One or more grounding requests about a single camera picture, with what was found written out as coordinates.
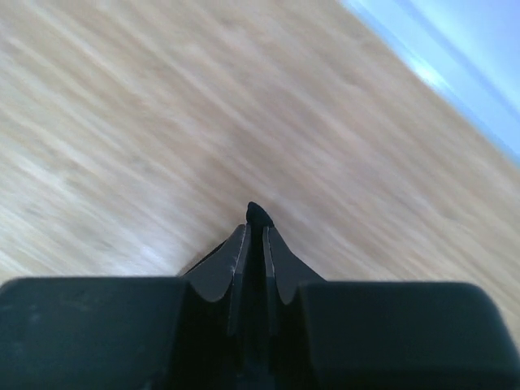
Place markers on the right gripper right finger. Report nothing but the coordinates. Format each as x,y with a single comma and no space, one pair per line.
284,273

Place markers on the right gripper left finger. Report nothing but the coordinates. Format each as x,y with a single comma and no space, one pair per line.
217,278

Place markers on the black t shirt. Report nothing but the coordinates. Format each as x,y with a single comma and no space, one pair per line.
242,361

